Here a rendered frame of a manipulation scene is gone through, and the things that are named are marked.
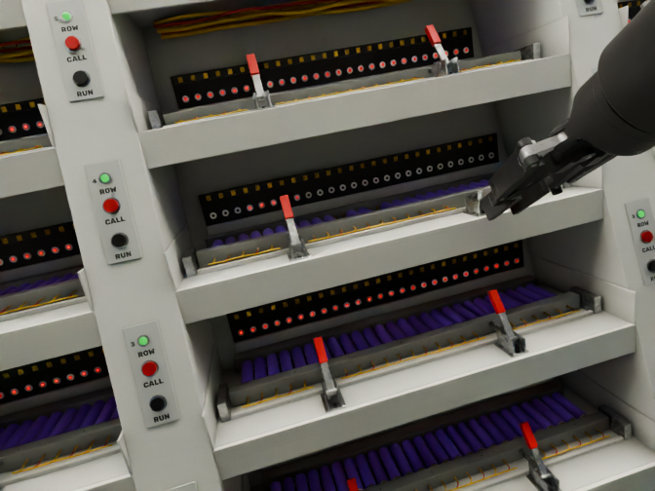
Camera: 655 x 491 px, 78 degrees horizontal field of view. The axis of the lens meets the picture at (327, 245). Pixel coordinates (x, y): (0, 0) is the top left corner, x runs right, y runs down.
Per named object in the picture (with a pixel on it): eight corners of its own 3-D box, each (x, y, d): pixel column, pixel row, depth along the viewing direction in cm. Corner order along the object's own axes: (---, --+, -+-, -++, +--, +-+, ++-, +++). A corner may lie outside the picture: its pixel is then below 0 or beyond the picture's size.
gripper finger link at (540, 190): (533, 169, 47) (539, 169, 47) (504, 195, 54) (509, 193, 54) (544, 193, 46) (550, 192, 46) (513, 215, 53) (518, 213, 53)
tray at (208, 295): (603, 218, 59) (602, 153, 57) (184, 324, 50) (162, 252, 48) (516, 202, 78) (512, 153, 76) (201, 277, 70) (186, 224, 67)
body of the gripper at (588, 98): (625, 142, 29) (547, 195, 38) (723, 121, 30) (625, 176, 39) (580, 56, 31) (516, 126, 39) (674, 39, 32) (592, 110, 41)
